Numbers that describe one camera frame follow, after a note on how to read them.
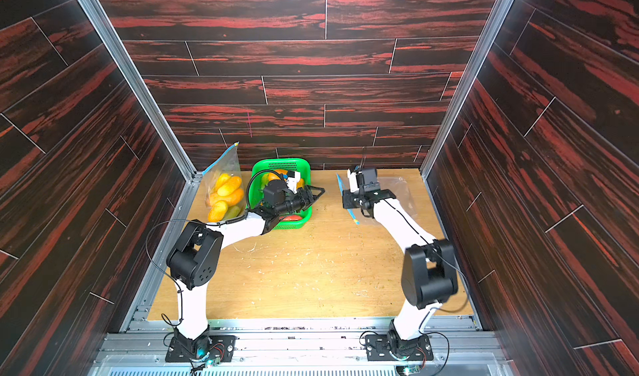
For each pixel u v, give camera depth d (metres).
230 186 0.96
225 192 0.96
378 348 0.73
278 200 0.74
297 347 0.75
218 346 0.73
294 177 0.86
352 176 0.82
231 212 0.99
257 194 1.07
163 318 0.67
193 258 0.52
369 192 0.69
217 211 0.94
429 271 0.47
